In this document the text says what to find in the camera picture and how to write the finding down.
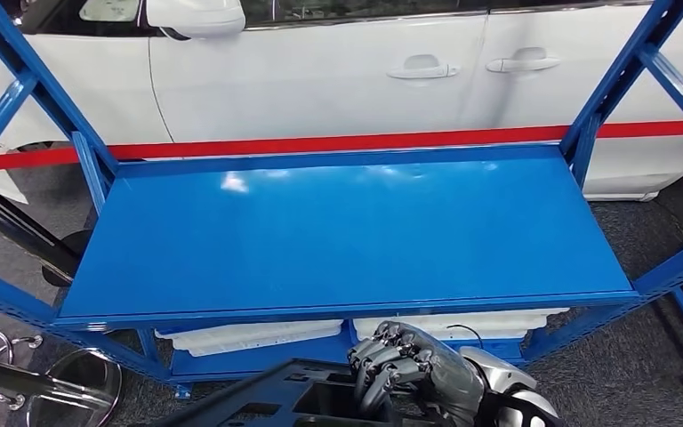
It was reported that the chrome wire stand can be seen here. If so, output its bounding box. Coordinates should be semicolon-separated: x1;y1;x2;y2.
0;327;44;421

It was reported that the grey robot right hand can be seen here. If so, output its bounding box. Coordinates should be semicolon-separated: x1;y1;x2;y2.
347;319;487;427

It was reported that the white car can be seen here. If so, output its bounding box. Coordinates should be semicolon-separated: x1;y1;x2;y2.
0;0;683;205

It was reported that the white plastic bin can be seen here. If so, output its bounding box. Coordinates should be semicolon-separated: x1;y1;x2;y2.
354;322;549;343
154;319;344;350
353;307;570;334
181;336;342;359

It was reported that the blue metal shelf rack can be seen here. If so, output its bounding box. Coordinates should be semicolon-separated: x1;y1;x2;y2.
0;0;683;402

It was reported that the black plastic bracket part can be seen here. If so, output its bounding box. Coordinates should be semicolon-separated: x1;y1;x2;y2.
152;358;454;427

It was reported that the red barrier belt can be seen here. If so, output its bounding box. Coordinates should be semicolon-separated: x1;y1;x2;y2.
0;119;683;173

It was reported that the chrome stanchion post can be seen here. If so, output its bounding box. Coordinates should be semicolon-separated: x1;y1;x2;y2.
0;349;124;427

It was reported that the black stanchion post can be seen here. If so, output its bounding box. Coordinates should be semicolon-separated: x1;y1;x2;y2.
0;86;94;290

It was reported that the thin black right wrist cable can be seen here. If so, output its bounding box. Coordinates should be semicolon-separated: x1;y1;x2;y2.
446;323;485;350

